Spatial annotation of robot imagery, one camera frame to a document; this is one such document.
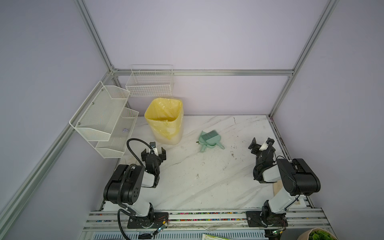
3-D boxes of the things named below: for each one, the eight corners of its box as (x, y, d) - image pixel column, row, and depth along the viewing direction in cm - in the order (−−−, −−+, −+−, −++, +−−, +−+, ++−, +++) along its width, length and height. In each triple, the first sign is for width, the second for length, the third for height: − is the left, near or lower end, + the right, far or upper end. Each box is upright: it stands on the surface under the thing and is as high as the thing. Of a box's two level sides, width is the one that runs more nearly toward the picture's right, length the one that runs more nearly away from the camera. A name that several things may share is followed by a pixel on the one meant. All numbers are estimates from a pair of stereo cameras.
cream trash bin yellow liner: (152, 148, 103) (141, 123, 83) (157, 124, 117) (150, 97, 97) (183, 148, 103) (180, 123, 83) (184, 124, 118) (182, 97, 97)
